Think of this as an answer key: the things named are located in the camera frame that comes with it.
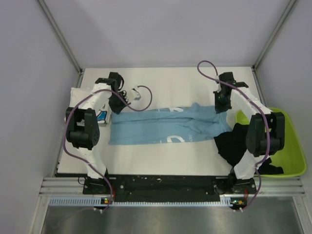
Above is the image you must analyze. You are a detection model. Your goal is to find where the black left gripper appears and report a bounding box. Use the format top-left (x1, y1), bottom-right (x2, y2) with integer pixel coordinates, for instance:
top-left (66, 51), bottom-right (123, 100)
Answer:
top-left (108, 92), bottom-right (131, 115)

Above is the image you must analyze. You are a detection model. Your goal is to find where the light blue t shirt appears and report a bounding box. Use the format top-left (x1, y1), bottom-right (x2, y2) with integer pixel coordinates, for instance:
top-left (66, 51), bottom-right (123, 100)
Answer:
top-left (109, 103), bottom-right (231, 145)

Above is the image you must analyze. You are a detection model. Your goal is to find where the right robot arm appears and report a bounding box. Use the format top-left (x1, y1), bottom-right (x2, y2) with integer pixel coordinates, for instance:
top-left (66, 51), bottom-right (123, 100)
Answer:
top-left (214, 72), bottom-right (285, 193)

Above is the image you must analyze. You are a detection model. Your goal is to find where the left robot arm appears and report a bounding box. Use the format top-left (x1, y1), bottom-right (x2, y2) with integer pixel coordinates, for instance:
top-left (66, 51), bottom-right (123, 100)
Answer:
top-left (65, 72), bottom-right (127, 194)

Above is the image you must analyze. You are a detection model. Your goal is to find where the white folded printed t shirt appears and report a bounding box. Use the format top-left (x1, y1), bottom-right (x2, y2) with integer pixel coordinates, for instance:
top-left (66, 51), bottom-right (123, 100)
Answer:
top-left (64, 87), bottom-right (113, 125)

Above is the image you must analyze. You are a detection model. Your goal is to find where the black t shirt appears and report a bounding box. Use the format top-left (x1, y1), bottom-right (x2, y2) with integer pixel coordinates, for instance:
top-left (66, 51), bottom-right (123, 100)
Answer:
top-left (214, 123), bottom-right (284, 175)

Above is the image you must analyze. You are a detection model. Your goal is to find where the green plastic bin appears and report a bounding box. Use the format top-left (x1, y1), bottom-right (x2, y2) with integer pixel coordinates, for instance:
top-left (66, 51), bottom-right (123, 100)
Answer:
top-left (234, 108), bottom-right (307, 179)

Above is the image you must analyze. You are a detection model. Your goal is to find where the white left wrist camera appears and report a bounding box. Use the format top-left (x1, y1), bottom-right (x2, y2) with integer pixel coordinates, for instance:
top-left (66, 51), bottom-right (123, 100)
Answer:
top-left (127, 85), bottom-right (141, 102)

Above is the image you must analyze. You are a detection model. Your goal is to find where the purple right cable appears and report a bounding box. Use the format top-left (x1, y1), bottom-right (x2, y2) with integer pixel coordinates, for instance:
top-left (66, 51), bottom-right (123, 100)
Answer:
top-left (197, 60), bottom-right (272, 211)

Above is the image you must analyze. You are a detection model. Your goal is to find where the purple cable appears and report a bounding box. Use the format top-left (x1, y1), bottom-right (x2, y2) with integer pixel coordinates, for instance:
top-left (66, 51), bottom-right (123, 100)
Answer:
top-left (62, 85), bottom-right (153, 212)
top-left (197, 60), bottom-right (272, 211)

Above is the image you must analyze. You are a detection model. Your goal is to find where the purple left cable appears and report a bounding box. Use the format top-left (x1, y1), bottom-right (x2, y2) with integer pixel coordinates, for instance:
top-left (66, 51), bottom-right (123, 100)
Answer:
top-left (62, 85), bottom-right (153, 212)

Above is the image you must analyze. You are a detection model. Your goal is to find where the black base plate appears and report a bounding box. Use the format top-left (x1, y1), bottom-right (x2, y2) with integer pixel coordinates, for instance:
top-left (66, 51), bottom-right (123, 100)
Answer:
top-left (83, 174), bottom-right (256, 203)

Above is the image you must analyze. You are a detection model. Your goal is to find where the aluminium frame rail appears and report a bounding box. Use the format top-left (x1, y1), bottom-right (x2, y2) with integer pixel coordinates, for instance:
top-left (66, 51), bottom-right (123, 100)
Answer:
top-left (39, 175), bottom-right (305, 196)

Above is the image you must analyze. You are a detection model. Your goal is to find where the light blue cable duct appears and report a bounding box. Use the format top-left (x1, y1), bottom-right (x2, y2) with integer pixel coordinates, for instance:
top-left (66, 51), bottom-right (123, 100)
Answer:
top-left (49, 197), bottom-right (246, 208)

